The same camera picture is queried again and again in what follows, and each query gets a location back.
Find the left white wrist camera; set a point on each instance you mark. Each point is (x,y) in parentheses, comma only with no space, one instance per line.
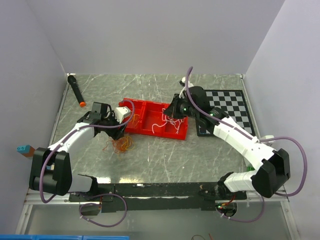
(121,113)

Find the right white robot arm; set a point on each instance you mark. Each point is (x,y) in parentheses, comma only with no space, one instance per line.
(271,168)

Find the black white chessboard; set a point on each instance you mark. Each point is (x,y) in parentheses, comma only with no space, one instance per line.
(232,102)

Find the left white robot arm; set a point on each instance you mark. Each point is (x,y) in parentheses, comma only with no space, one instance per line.
(51,170)

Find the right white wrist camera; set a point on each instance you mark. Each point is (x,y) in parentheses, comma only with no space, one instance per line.
(182,82)

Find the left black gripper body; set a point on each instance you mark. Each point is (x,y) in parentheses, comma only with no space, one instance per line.
(114,132)

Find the green small block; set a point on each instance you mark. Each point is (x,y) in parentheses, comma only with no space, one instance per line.
(250,168)

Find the blue orange toy block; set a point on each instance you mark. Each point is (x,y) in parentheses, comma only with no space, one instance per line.
(26,150)

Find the red three-compartment tray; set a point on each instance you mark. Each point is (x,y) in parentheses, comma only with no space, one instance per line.
(149,120)

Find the black orange-tipped marker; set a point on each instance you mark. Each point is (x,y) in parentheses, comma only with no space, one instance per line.
(73,83)

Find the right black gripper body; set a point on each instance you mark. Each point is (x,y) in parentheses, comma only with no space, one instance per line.
(182,109)

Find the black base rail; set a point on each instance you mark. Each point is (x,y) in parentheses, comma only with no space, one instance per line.
(159,196)

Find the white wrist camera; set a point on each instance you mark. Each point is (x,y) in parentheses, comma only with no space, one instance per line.
(121,113)
(182,82)

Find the blue bin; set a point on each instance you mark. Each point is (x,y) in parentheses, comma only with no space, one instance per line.
(59,237)

